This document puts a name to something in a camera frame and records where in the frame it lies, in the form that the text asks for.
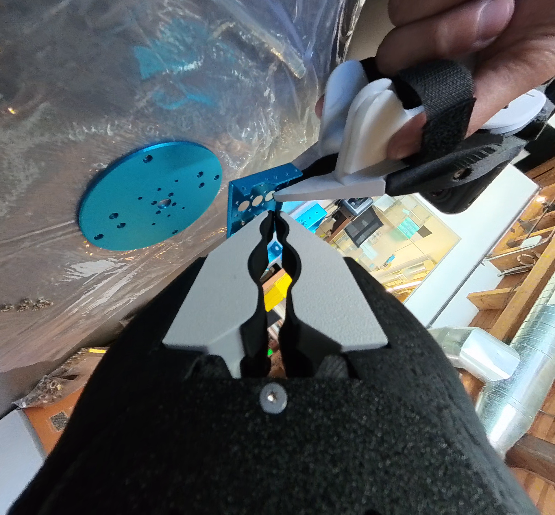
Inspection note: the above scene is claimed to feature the pile of clear screw bags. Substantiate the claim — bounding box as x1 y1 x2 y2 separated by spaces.
13 347 110 410

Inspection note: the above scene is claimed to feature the black mesh bin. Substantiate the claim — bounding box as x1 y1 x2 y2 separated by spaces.
345 209 385 249

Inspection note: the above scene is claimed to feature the blue U-shaped metal bracket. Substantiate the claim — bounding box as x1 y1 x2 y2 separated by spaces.
226 163 305 265

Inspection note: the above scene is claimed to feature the large clear plastic bag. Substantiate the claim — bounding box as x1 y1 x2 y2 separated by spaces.
0 0 383 104

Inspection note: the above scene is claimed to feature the orange cardboard box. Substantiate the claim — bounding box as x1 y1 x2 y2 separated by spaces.
0 389 87 497

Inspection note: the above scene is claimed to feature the person's left hand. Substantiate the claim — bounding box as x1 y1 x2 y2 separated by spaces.
314 0 555 161

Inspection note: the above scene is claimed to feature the metal air duct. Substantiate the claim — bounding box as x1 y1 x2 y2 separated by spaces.
475 285 555 460

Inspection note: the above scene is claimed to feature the blue rounded metal bracket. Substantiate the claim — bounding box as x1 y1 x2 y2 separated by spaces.
295 204 327 232

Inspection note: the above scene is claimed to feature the white rectangular duct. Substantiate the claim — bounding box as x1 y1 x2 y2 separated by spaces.
429 326 522 382

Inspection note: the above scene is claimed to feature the blue round metal plate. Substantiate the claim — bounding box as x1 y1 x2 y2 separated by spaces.
78 141 223 252

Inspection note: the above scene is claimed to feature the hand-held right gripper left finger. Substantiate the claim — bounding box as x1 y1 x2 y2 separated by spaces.
162 212 276 379

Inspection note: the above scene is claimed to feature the yellow bin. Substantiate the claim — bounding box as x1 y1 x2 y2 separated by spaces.
263 273 293 313

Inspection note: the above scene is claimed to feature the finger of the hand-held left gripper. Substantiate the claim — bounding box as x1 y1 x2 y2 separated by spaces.
291 150 344 183
273 172 387 203

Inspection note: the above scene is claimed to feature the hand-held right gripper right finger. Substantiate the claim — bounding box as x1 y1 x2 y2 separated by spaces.
277 212 389 379

